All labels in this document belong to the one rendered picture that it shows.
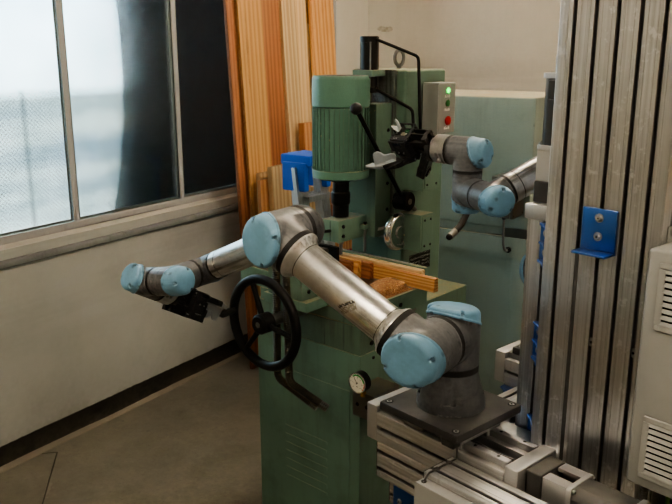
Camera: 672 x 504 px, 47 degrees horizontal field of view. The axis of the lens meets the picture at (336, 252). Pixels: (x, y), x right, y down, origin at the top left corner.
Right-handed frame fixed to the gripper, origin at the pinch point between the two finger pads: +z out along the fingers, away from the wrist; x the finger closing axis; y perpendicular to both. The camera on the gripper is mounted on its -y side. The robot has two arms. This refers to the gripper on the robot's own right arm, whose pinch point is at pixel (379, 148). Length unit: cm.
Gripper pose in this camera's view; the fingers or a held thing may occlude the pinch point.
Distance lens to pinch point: 218.6
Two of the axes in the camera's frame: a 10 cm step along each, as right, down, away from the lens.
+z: -7.5, -1.6, 6.4
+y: -4.4, -6.0, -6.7
